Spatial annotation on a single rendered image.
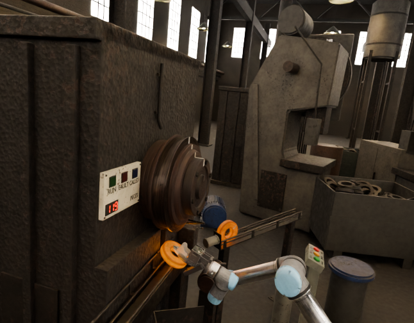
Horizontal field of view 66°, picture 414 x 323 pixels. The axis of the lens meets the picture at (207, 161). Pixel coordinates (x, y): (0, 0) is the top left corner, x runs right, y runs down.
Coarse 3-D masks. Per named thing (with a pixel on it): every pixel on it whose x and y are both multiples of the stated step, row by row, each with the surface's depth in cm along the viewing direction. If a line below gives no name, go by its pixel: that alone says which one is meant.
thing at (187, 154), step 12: (192, 144) 153; (180, 156) 142; (192, 156) 150; (180, 168) 141; (180, 180) 140; (168, 192) 138; (180, 192) 141; (168, 204) 139; (180, 204) 144; (180, 216) 147
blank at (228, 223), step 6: (222, 222) 203; (228, 222) 202; (234, 222) 205; (222, 228) 200; (228, 228) 203; (234, 228) 206; (222, 234) 201; (228, 234) 208; (234, 234) 208; (228, 240) 206
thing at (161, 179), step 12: (168, 144) 145; (180, 144) 143; (168, 156) 139; (156, 168) 138; (168, 168) 136; (156, 180) 137; (168, 180) 136; (156, 192) 137; (156, 204) 138; (156, 216) 142; (168, 216) 142; (168, 228) 145; (180, 228) 160
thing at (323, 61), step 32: (288, 32) 385; (288, 64) 360; (320, 64) 355; (256, 96) 408; (288, 96) 389; (320, 96) 369; (256, 128) 413; (288, 128) 405; (320, 128) 389; (256, 160) 418; (288, 160) 390; (320, 160) 413; (256, 192) 424; (288, 192) 403
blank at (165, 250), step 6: (168, 240) 166; (162, 246) 161; (168, 246) 162; (162, 252) 158; (168, 252) 159; (174, 252) 167; (168, 258) 156; (174, 258) 158; (174, 264) 156; (180, 264) 157
